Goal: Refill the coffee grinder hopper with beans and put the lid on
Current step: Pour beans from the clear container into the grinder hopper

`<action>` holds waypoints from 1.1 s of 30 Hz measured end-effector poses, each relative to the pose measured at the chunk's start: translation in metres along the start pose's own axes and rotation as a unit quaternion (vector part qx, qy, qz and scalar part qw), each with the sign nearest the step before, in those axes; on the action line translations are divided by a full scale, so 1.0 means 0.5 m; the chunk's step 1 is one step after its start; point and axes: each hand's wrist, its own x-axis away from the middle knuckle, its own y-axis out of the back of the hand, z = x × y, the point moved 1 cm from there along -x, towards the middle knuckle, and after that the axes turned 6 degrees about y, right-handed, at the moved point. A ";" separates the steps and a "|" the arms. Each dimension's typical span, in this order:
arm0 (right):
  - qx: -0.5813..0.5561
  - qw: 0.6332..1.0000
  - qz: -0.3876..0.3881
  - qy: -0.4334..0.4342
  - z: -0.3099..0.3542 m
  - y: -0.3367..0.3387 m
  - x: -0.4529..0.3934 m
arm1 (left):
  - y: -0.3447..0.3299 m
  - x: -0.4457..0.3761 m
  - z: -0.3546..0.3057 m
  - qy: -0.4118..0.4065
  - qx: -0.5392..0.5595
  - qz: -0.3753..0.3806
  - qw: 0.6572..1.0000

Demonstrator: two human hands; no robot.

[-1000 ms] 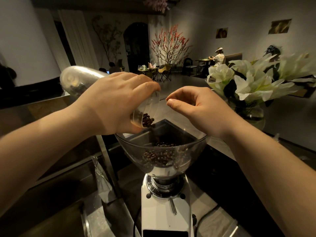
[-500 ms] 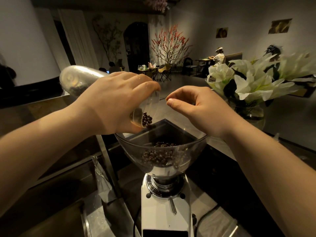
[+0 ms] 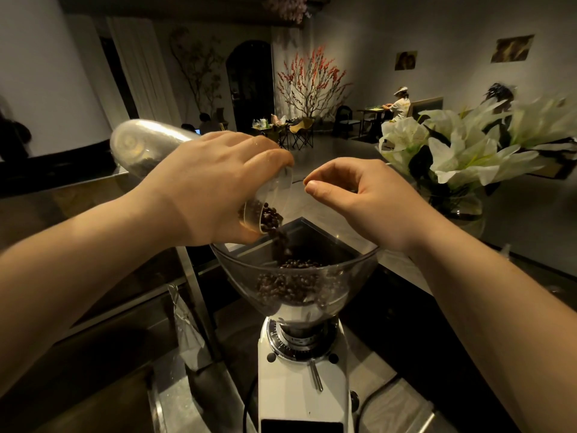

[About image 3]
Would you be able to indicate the person's left hand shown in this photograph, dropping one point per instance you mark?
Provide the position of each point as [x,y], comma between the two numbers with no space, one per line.
[198,189]

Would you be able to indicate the person's right hand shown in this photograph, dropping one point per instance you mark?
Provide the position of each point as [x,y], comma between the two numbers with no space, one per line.
[383,207]

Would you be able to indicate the person's right thumb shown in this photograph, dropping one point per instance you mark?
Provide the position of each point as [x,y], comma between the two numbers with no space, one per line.
[331,196]

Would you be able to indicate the clear plastic bean jar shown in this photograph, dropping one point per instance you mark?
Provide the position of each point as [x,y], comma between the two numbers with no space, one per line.
[144,146]

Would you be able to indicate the person's right forearm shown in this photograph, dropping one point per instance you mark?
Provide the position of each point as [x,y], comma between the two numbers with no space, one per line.
[491,311]

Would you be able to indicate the person's left forearm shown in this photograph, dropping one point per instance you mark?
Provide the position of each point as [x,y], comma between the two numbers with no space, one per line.
[76,270]

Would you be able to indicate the pouring coffee beans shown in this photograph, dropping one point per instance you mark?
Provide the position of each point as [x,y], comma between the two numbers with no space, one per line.
[272,220]

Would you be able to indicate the tan folding chair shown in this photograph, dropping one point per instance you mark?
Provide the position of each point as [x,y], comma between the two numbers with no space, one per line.
[301,130]

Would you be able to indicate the black chair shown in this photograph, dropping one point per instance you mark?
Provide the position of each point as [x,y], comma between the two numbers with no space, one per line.
[346,121]

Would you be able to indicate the clear grinder hopper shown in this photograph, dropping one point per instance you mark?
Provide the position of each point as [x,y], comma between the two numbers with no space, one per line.
[351,270]

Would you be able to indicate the round table with items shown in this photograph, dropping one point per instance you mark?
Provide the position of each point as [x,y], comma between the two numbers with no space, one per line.
[270,128]

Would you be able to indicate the dark wooden table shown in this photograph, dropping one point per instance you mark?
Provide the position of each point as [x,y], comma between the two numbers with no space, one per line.
[373,113]

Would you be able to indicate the coffee beans in hopper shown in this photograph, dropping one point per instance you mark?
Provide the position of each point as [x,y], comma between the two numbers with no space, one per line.
[293,284]

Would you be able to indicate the red blossom branch tree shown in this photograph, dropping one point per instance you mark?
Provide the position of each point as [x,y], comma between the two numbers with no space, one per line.
[311,85]

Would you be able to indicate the glass flower vase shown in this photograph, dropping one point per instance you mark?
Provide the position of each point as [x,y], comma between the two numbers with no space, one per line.
[460,209]

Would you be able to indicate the dark arched door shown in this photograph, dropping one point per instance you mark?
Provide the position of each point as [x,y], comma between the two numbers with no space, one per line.
[250,81]

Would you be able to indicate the white lily bouquet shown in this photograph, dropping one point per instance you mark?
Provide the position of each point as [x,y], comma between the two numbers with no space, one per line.
[469,148]

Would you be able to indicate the white coffee grinder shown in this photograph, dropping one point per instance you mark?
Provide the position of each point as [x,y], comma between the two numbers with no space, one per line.
[300,378]

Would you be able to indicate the bare branch plant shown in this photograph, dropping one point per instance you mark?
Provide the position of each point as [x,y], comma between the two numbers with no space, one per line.
[196,63]

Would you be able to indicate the hanging ceiling flowers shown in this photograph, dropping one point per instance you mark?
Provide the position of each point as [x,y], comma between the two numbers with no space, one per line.
[288,6]

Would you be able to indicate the clear plastic bag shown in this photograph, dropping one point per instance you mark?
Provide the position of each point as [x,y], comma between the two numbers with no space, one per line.
[189,329]

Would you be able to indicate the white curtain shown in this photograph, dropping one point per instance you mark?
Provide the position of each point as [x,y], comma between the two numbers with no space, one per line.
[144,72]

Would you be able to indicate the leaning picture frame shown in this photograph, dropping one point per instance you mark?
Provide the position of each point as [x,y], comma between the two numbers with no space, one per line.
[426,107]

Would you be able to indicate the small framed wall picture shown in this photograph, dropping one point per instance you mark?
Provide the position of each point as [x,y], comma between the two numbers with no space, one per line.
[405,60]

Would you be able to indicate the large framed wall picture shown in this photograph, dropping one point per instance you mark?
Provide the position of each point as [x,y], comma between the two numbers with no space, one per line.
[512,48]

